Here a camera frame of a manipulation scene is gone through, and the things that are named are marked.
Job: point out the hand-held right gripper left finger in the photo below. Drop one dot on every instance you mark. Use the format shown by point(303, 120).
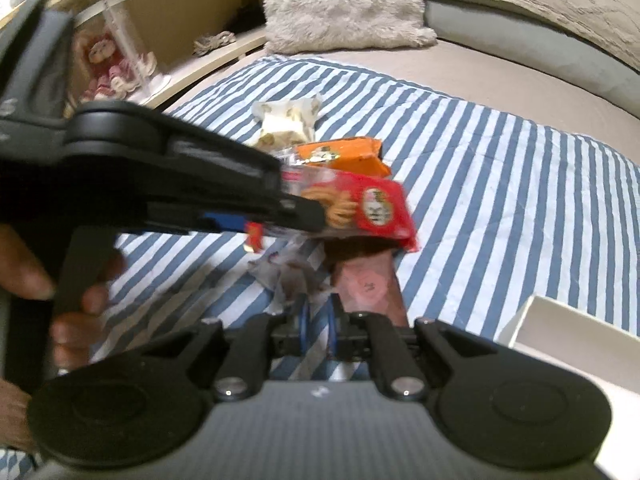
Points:
point(303, 327)

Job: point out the white cardboard box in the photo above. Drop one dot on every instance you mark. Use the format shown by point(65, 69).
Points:
point(575, 330)

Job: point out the small clear snack packet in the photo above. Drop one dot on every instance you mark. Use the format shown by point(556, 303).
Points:
point(290, 275)

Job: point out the cream nut-print snack packet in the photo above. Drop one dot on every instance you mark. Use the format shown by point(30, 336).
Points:
point(287, 120)

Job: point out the grey folded duvet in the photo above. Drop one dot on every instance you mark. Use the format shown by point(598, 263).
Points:
point(480, 25)

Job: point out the person's left hand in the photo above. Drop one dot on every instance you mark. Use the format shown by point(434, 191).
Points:
point(20, 265)

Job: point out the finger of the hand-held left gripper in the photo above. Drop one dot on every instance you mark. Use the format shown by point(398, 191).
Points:
point(225, 222)
point(200, 170)

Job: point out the dark brown snack packet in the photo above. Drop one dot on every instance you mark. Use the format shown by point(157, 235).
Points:
point(365, 280)

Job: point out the pale shell ornament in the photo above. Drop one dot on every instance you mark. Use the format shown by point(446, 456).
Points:
point(212, 42)

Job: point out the pink-dress doll in clear case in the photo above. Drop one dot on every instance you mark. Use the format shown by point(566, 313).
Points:
point(107, 55)

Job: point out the orange snack packet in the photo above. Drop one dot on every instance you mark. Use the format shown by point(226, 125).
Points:
point(345, 155)

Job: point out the blue striped blanket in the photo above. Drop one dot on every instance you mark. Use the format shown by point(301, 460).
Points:
point(500, 185)

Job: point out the white fluffy pillow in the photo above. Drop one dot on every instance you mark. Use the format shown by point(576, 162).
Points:
point(340, 5)

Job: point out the red cookie snack packet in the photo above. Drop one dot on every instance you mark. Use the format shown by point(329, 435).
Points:
point(375, 205)

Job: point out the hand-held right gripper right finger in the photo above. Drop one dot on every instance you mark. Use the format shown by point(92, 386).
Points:
point(333, 332)

